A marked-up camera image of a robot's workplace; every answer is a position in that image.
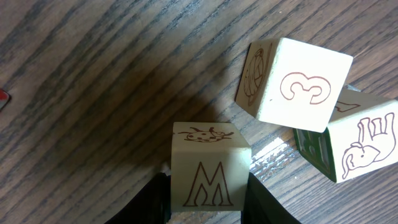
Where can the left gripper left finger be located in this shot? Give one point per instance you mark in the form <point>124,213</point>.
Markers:
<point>151,205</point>

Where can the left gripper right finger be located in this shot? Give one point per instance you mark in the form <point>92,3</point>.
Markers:
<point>261,207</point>

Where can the block green F side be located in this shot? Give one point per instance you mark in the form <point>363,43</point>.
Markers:
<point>209,167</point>

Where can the block green R number five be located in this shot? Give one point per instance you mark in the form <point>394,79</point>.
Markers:
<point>360,137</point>

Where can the block yellow C side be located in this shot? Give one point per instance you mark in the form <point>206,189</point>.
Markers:
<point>291,83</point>

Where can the red letter block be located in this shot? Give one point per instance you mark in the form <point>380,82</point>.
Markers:
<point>4,99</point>

